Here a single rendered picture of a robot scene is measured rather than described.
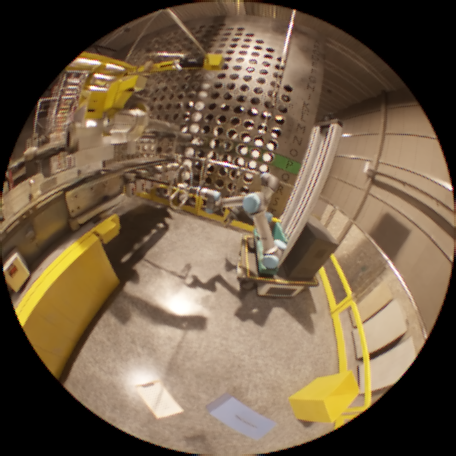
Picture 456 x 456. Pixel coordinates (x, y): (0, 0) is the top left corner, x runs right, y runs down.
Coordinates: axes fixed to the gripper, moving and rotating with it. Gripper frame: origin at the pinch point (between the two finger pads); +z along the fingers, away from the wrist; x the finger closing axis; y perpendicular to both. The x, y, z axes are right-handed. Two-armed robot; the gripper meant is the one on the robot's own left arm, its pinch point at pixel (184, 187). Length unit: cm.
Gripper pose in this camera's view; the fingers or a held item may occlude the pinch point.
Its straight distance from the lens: 117.5
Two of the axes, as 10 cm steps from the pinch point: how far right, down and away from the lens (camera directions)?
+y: -2.7, 9.0, 3.5
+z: -9.5, -3.0, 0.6
